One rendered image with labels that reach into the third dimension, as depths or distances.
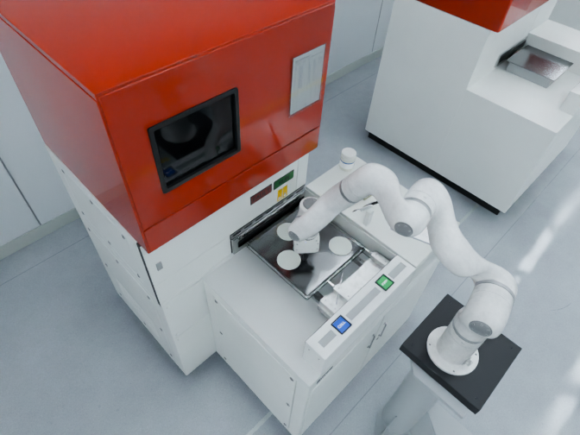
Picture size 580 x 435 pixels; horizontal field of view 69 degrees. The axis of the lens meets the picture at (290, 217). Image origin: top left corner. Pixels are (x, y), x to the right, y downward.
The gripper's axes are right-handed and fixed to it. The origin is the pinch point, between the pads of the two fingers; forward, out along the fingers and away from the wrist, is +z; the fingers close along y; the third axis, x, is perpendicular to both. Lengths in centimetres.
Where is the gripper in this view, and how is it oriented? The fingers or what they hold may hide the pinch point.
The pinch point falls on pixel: (304, 255)
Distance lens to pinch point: 178.2
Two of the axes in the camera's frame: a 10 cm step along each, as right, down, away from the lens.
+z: -0.5, 6.5, 7.6
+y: 9.9, -0.4, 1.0
